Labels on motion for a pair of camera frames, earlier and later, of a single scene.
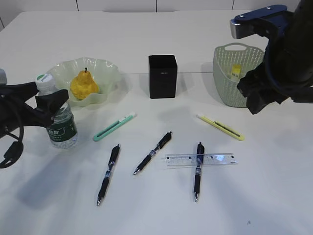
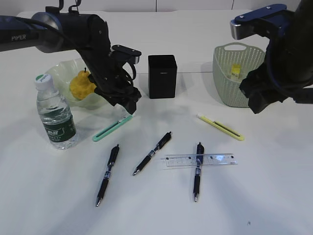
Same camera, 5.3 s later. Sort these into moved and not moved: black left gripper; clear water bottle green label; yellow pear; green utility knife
Moved: black left gripper
Not moved: yellow pear; green utility knife; clear water bottle green label
